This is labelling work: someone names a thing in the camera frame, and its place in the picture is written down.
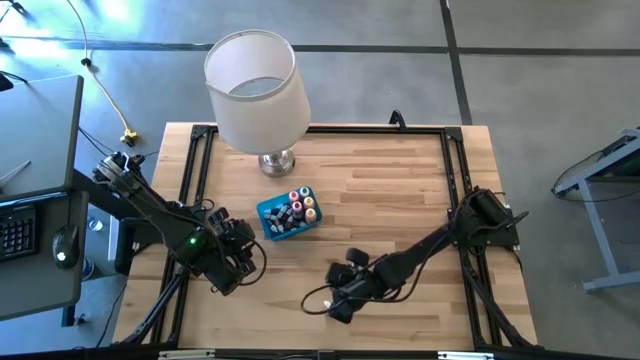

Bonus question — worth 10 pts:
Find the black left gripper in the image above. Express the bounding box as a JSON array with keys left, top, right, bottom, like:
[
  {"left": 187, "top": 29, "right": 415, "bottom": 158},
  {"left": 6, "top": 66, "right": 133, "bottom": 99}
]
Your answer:
[{"left": 204, "top": 206, "right": 257, "bottom": 297}]

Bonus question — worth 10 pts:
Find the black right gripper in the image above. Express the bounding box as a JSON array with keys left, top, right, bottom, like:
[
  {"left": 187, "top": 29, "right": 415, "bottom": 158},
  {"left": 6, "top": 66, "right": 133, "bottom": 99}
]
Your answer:
[{"left": 327, "top": 261, "right": 390, "bottom": 325}]

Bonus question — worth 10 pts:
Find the teal plastic bin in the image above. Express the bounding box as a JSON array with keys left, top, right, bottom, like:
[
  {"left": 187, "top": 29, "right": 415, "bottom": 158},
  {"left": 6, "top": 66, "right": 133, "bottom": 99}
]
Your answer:
[{"left": 256, "top": 185, "right": 325, "bottom": 243}]

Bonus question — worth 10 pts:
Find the white shade silver table lamp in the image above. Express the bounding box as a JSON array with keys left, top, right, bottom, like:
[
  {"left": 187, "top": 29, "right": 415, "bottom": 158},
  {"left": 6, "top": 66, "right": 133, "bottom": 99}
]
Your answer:
[{"left": 203, "top": 28, "right": 312, "bottom": 179}]

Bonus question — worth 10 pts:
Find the black computer mouse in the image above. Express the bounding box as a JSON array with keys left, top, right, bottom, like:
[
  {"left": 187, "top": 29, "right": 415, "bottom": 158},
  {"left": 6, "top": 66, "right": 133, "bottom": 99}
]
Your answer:
[{"left": 52, "top": 224, "right": 81, "bottom": 271}]

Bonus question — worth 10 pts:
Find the grey office desk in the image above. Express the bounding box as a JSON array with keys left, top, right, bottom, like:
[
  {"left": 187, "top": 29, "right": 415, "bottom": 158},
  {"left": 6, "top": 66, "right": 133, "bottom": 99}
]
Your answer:
[{"left": 0, "top": 74, "right": 90, "bottom": 322}]

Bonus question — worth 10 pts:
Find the black keyboard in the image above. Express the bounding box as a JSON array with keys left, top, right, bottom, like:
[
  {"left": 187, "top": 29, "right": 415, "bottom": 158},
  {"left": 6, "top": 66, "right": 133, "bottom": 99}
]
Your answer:
[{"left": 0, "top": 203, "right": 39, "bottom": 262}]

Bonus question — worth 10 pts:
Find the grey pen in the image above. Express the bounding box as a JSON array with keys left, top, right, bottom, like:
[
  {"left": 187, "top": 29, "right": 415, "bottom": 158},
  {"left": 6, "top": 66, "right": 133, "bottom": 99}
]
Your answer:
[{"left": 0, "top": 159, "right": 32, "bottom": 184}]

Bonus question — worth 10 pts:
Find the grey metal cart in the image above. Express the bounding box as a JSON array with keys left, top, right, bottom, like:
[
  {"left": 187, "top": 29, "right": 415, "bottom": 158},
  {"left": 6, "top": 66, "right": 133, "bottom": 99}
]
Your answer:
[{"left": 551, "top": 125, "right": 640, "bottom": 294}]

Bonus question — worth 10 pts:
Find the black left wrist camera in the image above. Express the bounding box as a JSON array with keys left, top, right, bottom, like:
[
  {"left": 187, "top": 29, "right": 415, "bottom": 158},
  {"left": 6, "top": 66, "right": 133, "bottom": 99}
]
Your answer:
[{"left": 233, "top": 224, "right": 254, "bottom": 249}]

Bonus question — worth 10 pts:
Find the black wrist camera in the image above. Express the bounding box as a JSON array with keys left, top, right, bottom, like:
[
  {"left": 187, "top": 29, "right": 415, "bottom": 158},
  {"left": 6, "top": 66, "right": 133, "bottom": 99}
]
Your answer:
[
  {"left": 344, "top": 246, "right": 372, "bottom": 269},
  {"left": 233, "top": 224, "right": 254, "bottom": 249}
]

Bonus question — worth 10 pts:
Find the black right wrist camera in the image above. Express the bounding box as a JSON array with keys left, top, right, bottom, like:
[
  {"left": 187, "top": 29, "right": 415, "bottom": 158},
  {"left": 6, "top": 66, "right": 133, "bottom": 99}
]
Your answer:
[{"left": 344, "top": 246, "right": 372, "bottom": 269}]

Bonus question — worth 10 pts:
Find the black left camera cable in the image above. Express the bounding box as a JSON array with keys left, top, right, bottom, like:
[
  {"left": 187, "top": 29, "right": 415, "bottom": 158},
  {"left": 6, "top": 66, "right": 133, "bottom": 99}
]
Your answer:
[{"left": 213, "top": 233, "right": 269, "bottom": 295}]

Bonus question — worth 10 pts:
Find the yellow extension cable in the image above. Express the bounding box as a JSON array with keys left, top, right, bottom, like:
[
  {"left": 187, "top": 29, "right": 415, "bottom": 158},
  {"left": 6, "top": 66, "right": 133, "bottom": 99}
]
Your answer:
[{"left": 64, "top": 0, "right": 140, "bottom": 147}]

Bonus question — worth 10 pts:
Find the black aluminium rig frame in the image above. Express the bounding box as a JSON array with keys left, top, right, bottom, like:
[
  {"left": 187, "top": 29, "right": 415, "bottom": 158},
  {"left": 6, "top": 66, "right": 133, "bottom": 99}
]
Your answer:
[{"left": 112, "top": 123, "right": 539, "bottom": 351}]

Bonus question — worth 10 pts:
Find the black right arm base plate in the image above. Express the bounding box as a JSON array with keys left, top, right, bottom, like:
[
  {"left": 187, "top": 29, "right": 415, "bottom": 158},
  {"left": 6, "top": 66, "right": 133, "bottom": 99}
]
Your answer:
[{"left": 448, "top": 207, "right": 521, "bottom": 247}]

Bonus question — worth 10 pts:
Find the black cable at table edge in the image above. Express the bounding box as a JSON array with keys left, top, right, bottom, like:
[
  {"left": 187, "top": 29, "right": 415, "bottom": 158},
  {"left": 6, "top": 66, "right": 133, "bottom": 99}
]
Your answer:
[{"left": 388, "top": 109, "right": 409, "bottom": 132}]

